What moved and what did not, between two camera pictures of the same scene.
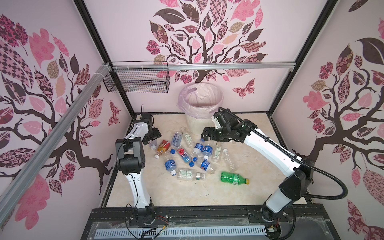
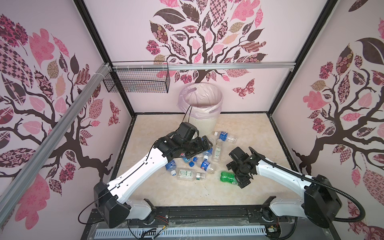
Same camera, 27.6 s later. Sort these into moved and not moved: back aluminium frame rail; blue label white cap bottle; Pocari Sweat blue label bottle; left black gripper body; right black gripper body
Moved: right black gripper body; left black gripper body
Not moved: Pocari Sweat blue label bottle; back aluminium frame rail; blue label white cap bottle
